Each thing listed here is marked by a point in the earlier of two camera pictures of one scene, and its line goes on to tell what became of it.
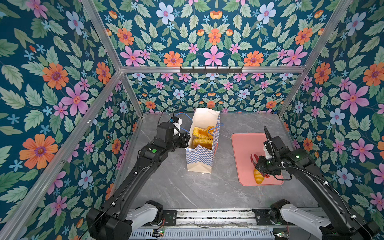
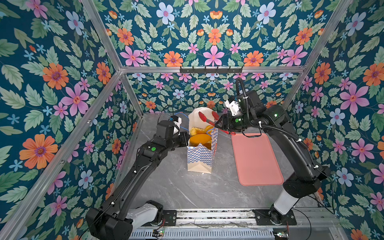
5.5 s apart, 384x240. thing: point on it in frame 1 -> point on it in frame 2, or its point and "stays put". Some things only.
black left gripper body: [179, 141] stays put
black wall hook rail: [211, 71] stays put
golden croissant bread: [258, 176] -> [197, 139]
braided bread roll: [200, 132] stays put
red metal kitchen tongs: [254, 162] -> [215, 116]
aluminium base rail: [222, 224] stays put
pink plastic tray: [244, 145] stays put
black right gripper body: [268, 166] -> [237, 123]
